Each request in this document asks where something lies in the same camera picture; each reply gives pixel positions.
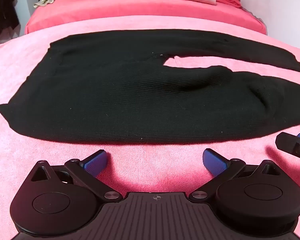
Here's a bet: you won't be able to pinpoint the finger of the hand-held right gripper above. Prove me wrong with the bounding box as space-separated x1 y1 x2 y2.
276 132 300 165

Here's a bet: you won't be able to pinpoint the pink towel blanket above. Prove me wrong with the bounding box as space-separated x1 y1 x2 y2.
0 15 300 240

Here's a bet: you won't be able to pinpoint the black knit pants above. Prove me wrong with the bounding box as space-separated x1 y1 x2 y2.
0 29 300 143

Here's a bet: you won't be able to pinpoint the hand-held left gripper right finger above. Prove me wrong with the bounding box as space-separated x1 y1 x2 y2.
189 148 283 203

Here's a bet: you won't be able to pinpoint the red bed sheet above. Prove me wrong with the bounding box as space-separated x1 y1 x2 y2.
24 0 268 34

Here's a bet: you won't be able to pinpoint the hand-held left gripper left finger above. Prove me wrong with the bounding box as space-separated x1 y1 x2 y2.
30 149 122 203

